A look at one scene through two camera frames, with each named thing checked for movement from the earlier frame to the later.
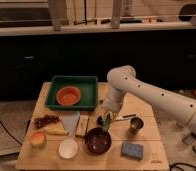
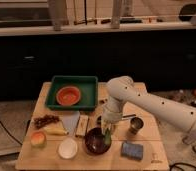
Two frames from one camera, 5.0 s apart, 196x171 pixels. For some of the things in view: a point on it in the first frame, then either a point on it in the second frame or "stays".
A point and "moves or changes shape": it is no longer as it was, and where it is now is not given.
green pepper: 106,125 moves or changes shape
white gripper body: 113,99 → 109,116
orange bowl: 68,96 stays
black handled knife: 126,116 stays
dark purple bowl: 97,141 stays
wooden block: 82,126 stays
